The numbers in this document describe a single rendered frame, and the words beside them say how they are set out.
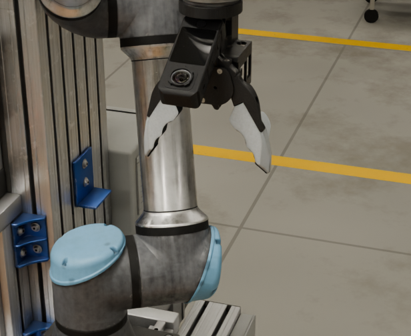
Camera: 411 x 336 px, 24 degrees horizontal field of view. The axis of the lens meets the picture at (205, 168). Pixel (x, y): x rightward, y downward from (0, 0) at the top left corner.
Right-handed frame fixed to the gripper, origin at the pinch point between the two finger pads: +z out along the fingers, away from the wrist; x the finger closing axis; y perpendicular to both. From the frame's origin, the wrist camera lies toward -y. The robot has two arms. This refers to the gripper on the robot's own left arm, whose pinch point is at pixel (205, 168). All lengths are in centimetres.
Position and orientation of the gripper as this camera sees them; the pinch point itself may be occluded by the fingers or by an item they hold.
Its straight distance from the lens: 114.4
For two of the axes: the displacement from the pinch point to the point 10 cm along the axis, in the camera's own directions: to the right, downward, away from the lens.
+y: 3.0, -4.3, 8.5
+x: -9.5, -1.4, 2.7
